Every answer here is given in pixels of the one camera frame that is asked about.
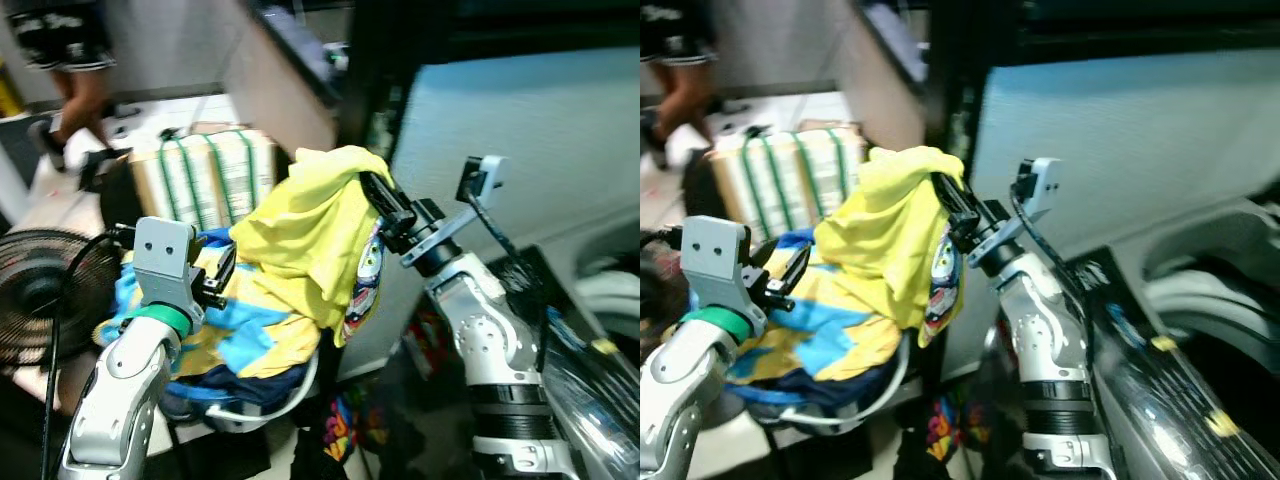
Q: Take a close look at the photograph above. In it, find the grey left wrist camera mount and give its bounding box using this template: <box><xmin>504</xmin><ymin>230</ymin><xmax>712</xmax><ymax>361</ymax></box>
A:
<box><xmin>680</xmin><ymin>215</ymin><xmax>768</xmax><ymax>313</ymax></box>
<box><xmin>132</xmin><ymin>216</ymin><xmax>207</xmax><ymax>313</ymax></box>

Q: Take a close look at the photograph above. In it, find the colourful patterned cloth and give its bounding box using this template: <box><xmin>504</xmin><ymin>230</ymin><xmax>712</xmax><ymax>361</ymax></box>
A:
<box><xmin>318</xmin><ymin>392</ymin><xmax>389</xmax><ymax>463</ymax></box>
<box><xmin>925</xmin><ymin>395</ymin><xmax>966</xmax><ymax>463</ymax></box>

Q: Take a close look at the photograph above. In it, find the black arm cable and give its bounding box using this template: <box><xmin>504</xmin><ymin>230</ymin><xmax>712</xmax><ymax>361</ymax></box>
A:
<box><xmin>462</xmin><ymin>190</ymin><xmax>551</xmax><ymax>376</ymax></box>
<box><xmin>1012</xmin><ymin>185</ymin><xmax>1096</xmax><ymax>331</ymax></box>
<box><xmin>40</xmin><ymin>232</ymin><xmax>133</xmax><ymax>480</ymax></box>

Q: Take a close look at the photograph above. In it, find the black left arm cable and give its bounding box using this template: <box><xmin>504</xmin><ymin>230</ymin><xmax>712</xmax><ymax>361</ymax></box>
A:
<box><xmin>40</xmin><ymin>232</ymin><xmax>133</xmax><ymax>480</ymax></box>

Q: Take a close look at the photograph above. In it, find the glass washing machine door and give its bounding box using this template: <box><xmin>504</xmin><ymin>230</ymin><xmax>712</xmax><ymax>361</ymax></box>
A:
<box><xmin>500</xmin><ymin>245</ymin><xmax>641</xmax><ymax>480</ymax></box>
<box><xmin>1075</xmin><ymin>250</ymin><xmax>1280</xmax><ymax>480</ymax></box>

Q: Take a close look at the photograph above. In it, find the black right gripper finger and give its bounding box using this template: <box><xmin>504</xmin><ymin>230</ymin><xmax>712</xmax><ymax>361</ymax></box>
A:
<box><xmin>930</xmin><ymin>172</ymin><xmax>969</xmax><ymax>216</ymax></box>
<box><xmin>358</xmin><ymin>171</ymin><xmax>403</xmax><ymax>216</ymax></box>

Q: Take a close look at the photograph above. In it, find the black floor fan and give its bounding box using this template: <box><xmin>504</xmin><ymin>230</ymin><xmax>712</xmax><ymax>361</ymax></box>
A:
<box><xmin>0</xmin><ymin>228</ymin><xmax>123</xmax><ymax>367</ymax></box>

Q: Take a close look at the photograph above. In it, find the person in black shorts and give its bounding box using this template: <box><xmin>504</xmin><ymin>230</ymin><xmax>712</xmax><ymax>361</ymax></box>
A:
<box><xmin>640</xmin><ymin>0</ymin><xmax>726</xmax><ymax>171</ymax></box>
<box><xmin>0</xmin><ymin>0</ymin><xmax>119</xmax><ymax>173</ymax></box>

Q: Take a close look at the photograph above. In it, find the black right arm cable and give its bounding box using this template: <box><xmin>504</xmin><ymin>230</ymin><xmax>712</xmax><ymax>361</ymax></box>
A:
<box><xmin>1012</xmin><ymin>185</ymin><xmax>1096</xmax><ymax>331</ymax></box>
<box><xmin>462</xmin><ymin>190</ymin><xmax>551</xmax><ymax>376</ymax></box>

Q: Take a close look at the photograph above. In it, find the grey washing machine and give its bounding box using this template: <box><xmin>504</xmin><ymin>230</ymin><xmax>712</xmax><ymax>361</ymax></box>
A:
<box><xmin>930</xmin><ymin>45</ymin><xmax>1280</xmax><ymax>480</ymax></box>
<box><xmin>340</xmin><ymin>45</ymin><xmax>641</xmax><ymax>480</ymax></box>

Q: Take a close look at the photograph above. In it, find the dark flat screen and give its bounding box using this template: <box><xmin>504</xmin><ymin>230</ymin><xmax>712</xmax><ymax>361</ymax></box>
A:
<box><xmin>860</xmin><ymin>0</ymin><xmax>936</xmax><ymax>91</ymax></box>
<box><xmin>250</xmin><ymin>0</ymin><xmax>346</xmax><ymax>106</ymax></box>

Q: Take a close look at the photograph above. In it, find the white laundry basket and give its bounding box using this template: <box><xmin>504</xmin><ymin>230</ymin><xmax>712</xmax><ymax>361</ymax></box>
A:
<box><xmin>160</xmin><ymin>345</ymin><xmax>323</xmax><ymax>433</ymax></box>
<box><xmin>740</xmin><ymin>335</ymin><xmax>913</xmax><ymax>429</ymax></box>

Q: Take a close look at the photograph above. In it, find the yellow shirt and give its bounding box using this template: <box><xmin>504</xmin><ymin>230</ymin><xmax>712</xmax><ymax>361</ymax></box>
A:
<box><xmin>812</xmin><ymin>145</ymin><xmax>969</xmax><ymax>349</ymax></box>
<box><xmin>228</xmin><ymin>145</ymin><xmax>396</xmax><ymax>349</ymax></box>

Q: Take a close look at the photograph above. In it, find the blue and yellow clothes pile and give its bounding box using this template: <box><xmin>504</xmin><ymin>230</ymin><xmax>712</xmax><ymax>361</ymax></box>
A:
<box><xmin>95</xmin><ymin>228</ymin><xmax>331</xmax><ymax>403</ymax></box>
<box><xmin>665</xmin><ymin>228</ymin><xmax>906</xmax><ymax>389</ymax></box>

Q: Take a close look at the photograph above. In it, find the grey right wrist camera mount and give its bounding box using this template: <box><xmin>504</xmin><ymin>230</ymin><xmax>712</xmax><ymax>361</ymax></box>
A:
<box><xmin>965</xmin><ymin>157</ymin><xmax>1063</xmax><ymax>271</ymax></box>
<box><xmin>400</xmin><ymin>155</ymin><xmax>507</xmax><ymax>269</ymax></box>

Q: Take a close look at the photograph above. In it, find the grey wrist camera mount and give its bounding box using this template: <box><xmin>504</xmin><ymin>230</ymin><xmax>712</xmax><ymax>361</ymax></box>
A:
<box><xmin>400</xmin><ymin>155</ymin><xmax>507</xmax><ymax>269</ymax></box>
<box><xmin>680</xmin><ymin>215</ymin><xmax>768</xmax><ymax>313</ymax></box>
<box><xmin>965</xmin><ymin>157</ymin><xmax>1063</xmax><ymax>271</ymax></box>
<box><xmin>132</xmin><ymin>216</ymin><xmax>207</xmax><ymax>313</ymax></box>

